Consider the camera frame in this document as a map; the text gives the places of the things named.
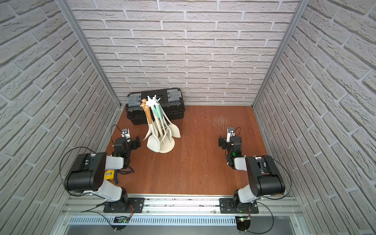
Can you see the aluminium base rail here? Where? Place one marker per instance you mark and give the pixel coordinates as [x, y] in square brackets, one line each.
[154, 209]

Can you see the yellow tape measure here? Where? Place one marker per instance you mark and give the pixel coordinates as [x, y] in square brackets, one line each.
[109, 175]

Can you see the cream spatula green handle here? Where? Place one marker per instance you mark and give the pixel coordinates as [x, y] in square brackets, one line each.
[175, 132]

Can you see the black plastic toolbox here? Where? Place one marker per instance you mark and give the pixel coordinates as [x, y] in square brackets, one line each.
[169, 101]

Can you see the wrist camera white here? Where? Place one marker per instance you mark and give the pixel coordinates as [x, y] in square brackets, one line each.
[231, 131]
[125, 133]

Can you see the grey spatula green handle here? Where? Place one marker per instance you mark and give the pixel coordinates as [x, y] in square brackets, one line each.
[167, 133]

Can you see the cream utensil rack stand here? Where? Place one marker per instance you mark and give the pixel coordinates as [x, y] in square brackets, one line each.
[166, 145]

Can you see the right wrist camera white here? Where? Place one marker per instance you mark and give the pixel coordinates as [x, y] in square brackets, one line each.
[231, 131]

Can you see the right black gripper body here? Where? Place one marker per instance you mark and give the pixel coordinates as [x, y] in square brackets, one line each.
[224, 142]

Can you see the blue handled pliers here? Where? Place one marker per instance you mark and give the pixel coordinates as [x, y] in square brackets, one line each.
[122, 172]

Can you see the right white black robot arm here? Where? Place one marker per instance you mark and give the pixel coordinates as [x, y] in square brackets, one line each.
[264, 178]

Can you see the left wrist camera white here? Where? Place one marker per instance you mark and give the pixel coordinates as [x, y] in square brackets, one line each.
[125, 133]

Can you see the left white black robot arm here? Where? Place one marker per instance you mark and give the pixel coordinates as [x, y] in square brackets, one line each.
[97, 174]

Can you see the cream slotted turner wooden handle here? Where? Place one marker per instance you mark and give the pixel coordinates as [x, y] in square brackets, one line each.
[153, 142]

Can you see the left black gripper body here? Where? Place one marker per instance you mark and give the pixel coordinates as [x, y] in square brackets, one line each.
[134, 143]

